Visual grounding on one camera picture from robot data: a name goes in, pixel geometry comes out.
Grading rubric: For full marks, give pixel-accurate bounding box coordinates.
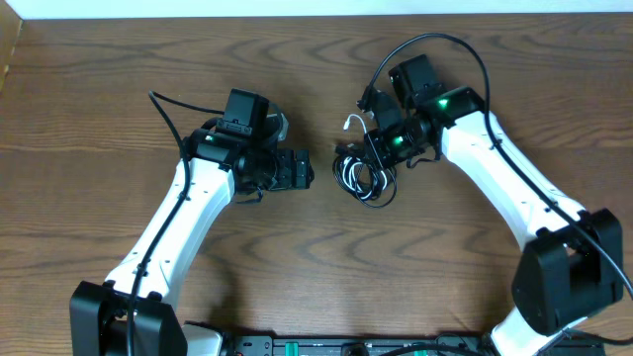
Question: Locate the black usb cable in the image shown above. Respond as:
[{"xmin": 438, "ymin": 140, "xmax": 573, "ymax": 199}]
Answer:
[{"xmin": 332, "ymin": 142, "xmax": 399, "ymax": 210}]

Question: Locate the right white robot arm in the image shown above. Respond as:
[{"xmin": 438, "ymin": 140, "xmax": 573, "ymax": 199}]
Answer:
[{"xmin": 358, "ymin": 55, "xmax": 632, "ymax": 355}]

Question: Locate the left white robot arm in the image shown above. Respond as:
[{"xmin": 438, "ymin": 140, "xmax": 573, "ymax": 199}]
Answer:
[{"xmin": 69, "ymin": 89, "xmax": 314, "ymax": 355}]

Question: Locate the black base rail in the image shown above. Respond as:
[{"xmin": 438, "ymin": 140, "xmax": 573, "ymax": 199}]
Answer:
[{"xmin": 217, "ymin": 333, "xmax": 607, "ymax": 356}]

